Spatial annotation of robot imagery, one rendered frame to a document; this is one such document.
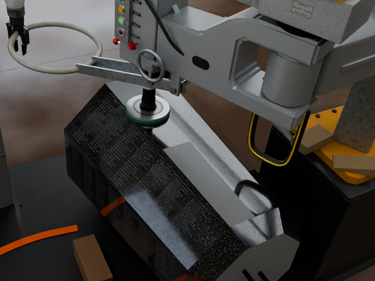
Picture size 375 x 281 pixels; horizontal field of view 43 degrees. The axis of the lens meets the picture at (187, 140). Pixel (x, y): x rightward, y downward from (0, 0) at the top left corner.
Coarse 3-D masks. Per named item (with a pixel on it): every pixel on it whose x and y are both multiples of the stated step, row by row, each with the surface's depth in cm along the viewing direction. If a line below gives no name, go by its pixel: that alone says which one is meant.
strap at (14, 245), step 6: (60, 228) 276; (66, 228) 276; (72, 228) 276; (36, 234) 270; (42, 234) 271; (48, 234) 271; (54, 234) 272; (60, 234) 272; (18, 240) 266; (24, 240) 266; (30, 240) 267; (6, 246) 262; (12, 246) 262; (18, 246) 263; (0, 252) 259; (6, 252) 259
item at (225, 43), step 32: (160, 32) 193; (192, 32) 184; (224, 32) 174; (256, 32) 166; (288, 32) 160; (192, 64) 191; (224, 64) 181; (256, 64) 195; (224, 96) 189; (256, 96) 181; (288, 128) 177
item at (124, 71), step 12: (96, 60) 250; (108, 60) 244; (120, 60) 240; (84, 72) 243; (96, 72) 237; (108, 72) 231; (120, 72) 226; (132, 72) 235; (144, 84) 220; (156, 84) 215; (168, 84) 210
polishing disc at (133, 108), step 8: (136, 96) 240; (128, 104) 234; (136, 104) 235; (160, 104) 237; (168, 104) 238; (128, 112) 230; (136, 112) 230; (144, 112) 231; (152, 112) 231; (160, 112) 232; (168, 112) 233; (144, 120) 227; (152, 120) 227
